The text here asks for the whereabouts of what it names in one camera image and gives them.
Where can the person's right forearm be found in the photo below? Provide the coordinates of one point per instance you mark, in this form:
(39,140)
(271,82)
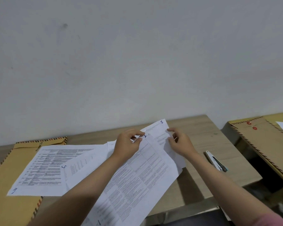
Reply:
(224,188)

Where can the person's right hand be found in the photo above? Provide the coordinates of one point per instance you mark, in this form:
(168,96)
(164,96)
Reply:
(182,145)

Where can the plain brown striped-edge envelope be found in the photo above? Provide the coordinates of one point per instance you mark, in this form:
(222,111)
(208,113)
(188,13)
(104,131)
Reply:
(7,207)

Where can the white sheet with dense table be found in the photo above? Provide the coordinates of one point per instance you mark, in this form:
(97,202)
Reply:
(44,171)

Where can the person's left thumb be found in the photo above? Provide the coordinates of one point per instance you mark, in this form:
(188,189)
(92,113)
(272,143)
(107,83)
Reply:
(138,140)

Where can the person's left hand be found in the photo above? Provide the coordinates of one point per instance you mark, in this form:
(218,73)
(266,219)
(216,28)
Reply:
(123,145)

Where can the white sheet with printed table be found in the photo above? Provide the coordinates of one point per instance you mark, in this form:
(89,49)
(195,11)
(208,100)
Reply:
(141,181)

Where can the person's right thumb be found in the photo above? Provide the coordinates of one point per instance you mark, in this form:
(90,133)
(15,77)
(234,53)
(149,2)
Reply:
(171,141)

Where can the brown envelope with red mark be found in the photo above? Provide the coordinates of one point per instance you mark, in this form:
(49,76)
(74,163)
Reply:
(264,141)

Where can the white sheet with short list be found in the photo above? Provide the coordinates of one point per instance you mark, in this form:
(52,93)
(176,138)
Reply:
(85,162)

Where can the person's left forearm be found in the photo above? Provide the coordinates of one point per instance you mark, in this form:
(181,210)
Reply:
(85,192)

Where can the white sheet with sparse text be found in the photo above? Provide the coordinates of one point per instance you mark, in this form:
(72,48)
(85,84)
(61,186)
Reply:
(159,132)

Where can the white stapler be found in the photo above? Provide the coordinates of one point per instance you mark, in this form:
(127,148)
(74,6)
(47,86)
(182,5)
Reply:
(215,161)

